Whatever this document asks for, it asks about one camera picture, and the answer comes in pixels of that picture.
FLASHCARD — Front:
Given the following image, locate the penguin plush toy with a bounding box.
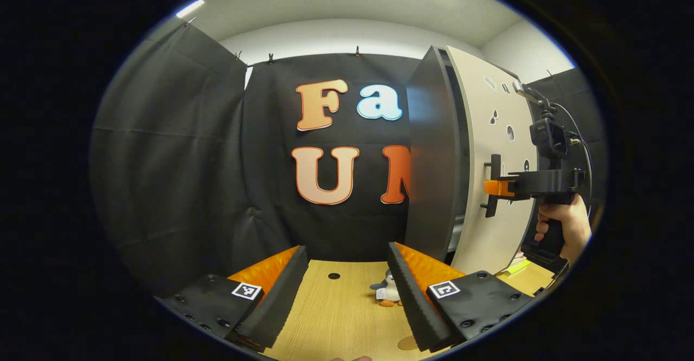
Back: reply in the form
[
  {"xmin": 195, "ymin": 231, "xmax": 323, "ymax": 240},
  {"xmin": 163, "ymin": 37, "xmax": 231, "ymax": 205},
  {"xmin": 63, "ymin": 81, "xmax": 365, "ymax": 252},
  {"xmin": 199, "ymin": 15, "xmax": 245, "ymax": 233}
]
[{"xmin": 370, "ymin": 269, "xmax": 403, "ymax": 307}]

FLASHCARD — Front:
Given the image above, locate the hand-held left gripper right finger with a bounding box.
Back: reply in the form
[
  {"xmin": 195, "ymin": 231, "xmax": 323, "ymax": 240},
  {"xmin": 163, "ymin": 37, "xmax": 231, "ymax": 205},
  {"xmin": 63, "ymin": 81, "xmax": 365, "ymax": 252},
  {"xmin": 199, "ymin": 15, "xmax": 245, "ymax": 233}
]
[{"xmin": 387, "ymin": 242, "xmax": 537, "ymax": 353}]

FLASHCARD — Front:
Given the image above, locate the ceiling light strip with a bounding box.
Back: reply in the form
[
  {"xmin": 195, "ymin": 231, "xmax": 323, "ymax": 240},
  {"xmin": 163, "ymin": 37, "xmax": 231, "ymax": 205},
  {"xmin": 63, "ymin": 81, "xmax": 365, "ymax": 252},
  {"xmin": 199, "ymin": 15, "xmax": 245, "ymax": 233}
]
[{"xmin": 175, "ymin": 0, "xmax": 205, "ymax": 19}]

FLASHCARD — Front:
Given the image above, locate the white cabinet door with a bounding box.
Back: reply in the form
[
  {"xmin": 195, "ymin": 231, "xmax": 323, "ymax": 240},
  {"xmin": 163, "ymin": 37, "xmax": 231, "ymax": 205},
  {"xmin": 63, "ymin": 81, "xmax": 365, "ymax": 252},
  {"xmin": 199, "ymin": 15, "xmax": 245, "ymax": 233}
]
[{"xmin": 445, "ymin": 46, "xmax": 538, "ymax": 275}]

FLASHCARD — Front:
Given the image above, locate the black backdrop cloth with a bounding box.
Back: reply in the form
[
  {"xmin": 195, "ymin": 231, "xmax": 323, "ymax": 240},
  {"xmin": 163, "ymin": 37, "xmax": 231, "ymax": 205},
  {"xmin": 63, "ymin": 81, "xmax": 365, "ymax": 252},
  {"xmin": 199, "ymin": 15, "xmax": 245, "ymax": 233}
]
[{"xmin": 89, "ymin": 22, "xmax": 608, "ymax": 296}]

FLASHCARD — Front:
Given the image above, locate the grey cabinet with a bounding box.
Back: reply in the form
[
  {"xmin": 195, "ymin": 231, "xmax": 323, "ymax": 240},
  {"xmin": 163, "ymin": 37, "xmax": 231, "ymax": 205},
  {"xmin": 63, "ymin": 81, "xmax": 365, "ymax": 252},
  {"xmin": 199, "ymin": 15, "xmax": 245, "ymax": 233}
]
[{"xmin": 404, "ymin": 46, "xmax": 538, "ymax": 275}]

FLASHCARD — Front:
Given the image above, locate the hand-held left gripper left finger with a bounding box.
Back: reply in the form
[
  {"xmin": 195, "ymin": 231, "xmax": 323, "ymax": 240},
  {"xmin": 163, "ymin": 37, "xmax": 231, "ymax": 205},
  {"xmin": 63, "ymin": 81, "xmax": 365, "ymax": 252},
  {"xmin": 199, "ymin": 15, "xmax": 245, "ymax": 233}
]
[{"xmin": 153, "ymin": 244, "xmax": 309, "ymax": 353}]

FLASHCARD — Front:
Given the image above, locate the yellow notepad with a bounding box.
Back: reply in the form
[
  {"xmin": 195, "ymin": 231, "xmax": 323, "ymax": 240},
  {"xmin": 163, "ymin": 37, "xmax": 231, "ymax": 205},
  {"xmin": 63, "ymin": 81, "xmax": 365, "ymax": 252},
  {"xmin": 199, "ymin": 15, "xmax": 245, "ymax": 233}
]
[{"xmin": 498, "ymin": 253, "xmax": 532, "ymax": 279}]

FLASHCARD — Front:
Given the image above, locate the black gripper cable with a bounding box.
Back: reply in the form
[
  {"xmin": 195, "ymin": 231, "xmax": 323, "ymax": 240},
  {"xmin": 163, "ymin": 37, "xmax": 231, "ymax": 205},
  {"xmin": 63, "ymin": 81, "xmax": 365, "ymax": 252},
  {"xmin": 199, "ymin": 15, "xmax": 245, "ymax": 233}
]
[{"xmin": 553, "ymin": 102, "xmax": 593, "ymax": 205}]

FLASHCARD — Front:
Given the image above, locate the black cabinet door handle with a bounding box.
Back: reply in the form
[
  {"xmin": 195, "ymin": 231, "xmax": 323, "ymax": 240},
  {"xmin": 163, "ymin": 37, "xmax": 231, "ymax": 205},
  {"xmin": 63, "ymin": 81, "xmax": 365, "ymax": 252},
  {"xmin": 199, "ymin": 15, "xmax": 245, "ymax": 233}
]
[{"xmin": 481, "ymin": 154, "xmax": 502, "ymax": 218}]

